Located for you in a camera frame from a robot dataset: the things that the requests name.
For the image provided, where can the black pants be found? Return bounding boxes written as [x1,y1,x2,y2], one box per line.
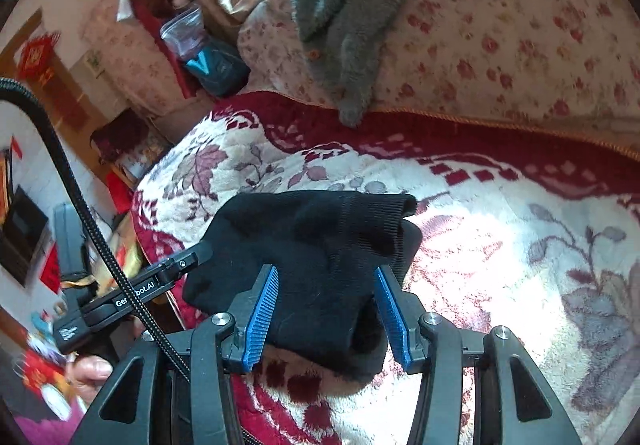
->
[182,190,422,383]

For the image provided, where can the person's left hand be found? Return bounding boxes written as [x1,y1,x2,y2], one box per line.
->
[66,355,113,389]

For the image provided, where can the black television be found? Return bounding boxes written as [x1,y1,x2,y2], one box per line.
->
[1,186,50,287]

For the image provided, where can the red white floral blanket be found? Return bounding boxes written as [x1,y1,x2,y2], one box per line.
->
[131,93,639,444]

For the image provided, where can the floral pillow stack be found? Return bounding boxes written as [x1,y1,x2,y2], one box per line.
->
[80,0,202,116]

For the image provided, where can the red chinese knot decoration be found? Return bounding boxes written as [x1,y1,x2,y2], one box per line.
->
[17,31,61,85]

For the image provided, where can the teal plastic bag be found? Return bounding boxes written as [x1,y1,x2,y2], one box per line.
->
[184,36,250,98]

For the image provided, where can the clear plastic bag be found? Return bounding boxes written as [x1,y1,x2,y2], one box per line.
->
[160,6,207,60]

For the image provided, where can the pink floral quilt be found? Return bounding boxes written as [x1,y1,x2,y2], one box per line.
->
[239,0,639,146]

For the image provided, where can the thick black braided cable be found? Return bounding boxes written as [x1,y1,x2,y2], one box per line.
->
[0,77,194,383]

